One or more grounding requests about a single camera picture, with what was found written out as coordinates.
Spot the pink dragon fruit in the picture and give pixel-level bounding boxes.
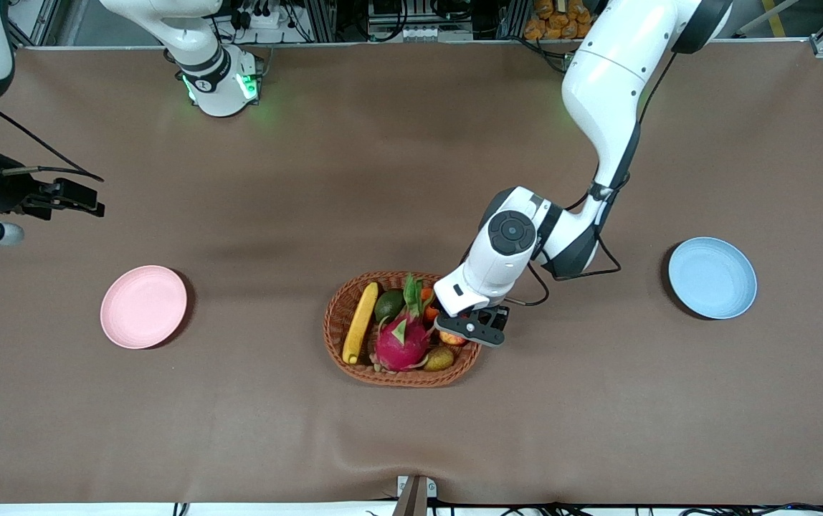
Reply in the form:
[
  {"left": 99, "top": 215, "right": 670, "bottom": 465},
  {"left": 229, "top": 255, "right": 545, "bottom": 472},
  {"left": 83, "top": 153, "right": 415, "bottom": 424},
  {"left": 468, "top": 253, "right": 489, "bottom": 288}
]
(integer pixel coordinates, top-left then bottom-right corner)
[{"left": 372, "top": 272, "right": 438, "bottom": 373}]

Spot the brown table cover mat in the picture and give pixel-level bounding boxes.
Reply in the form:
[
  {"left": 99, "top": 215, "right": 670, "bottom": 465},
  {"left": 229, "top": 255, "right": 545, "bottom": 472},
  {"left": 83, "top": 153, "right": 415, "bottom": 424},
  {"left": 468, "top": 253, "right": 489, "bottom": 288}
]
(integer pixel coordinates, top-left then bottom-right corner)
[{"left": 0, "top": 39, "right": 823, "bottom": 506}]

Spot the dark green avocado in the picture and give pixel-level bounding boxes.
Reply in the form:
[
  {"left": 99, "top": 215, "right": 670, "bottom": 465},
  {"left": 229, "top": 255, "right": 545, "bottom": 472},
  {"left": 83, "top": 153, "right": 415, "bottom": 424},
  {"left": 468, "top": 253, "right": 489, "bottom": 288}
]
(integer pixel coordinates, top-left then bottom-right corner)
[{"left": 374, "top": 290, "right": 406, "bottom": 324}]

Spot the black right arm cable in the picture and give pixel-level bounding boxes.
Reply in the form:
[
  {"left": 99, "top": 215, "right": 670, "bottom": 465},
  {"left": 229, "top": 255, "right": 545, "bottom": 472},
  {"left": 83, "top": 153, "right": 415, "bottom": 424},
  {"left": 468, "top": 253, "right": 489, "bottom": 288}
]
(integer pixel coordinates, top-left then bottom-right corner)
[{"left": 0, "top": 102, "right": 105, "bottom": 183}]

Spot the light blue round plate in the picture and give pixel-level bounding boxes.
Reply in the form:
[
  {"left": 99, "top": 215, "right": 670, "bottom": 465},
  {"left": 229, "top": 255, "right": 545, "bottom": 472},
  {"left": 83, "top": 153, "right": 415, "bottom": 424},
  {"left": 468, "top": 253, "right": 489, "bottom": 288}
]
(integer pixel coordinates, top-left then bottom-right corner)
[{"left": 668, "top": 236, "right": 758, "bottom": 320}]

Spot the brown wicker basket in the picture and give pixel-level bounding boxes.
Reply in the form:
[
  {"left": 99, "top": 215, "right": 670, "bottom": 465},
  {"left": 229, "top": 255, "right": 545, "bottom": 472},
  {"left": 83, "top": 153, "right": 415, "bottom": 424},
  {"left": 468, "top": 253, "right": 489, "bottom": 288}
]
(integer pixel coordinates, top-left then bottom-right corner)
[{"left": 323, "top": 271, "right": 485, "bottom": 388}]

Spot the yellow-brown pear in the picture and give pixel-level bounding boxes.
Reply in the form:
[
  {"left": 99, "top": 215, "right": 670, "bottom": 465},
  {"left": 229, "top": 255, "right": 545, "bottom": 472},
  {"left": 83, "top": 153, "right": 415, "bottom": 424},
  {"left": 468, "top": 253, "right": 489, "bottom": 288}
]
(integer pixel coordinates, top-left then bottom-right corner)
[{"left": 422, "top": 347, "right": 456, "bottom": 373}]

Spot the white power strip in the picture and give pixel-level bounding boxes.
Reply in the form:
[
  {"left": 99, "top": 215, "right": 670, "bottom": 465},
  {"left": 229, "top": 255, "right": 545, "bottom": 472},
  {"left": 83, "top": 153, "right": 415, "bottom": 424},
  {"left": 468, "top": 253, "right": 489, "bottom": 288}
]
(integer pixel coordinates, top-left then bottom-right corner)
[{"left": 234, "top": 0, "right": 292, "bottom": 31}]

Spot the pink round plate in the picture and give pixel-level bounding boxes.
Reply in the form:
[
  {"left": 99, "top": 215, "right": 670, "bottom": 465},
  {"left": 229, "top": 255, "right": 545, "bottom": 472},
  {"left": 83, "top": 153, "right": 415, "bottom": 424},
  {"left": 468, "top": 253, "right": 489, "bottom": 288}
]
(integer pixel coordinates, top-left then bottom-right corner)
[{"left": 100, "top": 265, "right": 189, "bottom": 350}]

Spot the grey metal table bracket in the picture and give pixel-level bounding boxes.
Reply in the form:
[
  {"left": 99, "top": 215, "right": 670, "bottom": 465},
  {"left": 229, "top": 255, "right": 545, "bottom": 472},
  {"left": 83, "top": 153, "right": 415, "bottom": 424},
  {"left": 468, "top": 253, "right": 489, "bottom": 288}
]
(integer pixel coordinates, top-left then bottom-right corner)
[{"left": 395, "top": 474, "right": 439, "bottom": 516}]

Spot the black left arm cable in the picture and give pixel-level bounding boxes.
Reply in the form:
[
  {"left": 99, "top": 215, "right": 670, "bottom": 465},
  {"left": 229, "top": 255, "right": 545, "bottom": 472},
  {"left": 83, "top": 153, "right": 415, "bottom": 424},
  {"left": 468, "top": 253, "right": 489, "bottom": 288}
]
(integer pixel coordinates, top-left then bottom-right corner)
[{"left": 512, "top": 50, "right": 679, "bottom": 307}]

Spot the yellow banana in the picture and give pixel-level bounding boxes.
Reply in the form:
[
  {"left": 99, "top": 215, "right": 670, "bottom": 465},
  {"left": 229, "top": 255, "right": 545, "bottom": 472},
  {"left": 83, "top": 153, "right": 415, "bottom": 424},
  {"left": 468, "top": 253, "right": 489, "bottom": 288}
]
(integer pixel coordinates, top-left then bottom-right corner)
[{"left": 342, "top": 282, "right": 381, "bottom": 365}]

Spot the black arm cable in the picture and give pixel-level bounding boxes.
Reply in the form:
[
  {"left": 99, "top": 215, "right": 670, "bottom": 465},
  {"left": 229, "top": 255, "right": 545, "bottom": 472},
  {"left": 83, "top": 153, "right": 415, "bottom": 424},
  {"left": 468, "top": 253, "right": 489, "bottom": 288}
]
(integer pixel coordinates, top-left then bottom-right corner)
[
  {"left": 512, "top": 50, "right": 679, "bottom": 307},
  {"left": 0, "top": 102, "right": 105, "bottom": 183}
]

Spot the orange snack bag pile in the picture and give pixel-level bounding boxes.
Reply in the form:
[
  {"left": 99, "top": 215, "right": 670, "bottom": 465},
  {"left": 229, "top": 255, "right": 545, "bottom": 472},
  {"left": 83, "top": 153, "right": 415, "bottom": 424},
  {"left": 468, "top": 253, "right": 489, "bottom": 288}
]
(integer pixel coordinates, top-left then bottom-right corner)
[{"left": 524, "top": 0, "right": 602, "bottom": 42}]

